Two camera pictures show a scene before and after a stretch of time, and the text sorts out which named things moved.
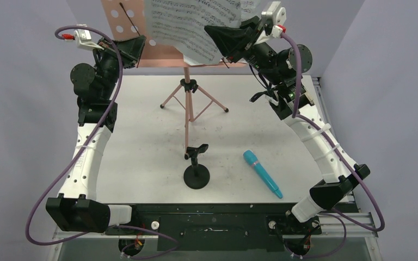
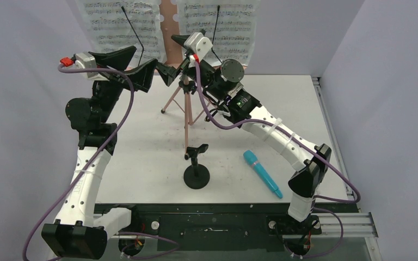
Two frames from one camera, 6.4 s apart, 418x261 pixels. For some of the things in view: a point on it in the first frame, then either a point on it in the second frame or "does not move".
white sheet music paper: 199,45 does not move
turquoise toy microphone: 251,159 does not move
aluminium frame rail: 358,226 does not move
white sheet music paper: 180,25 → 118,24
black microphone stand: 196,176 does not move
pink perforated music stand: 128,18 → 171,56
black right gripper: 244,41 → 184,65
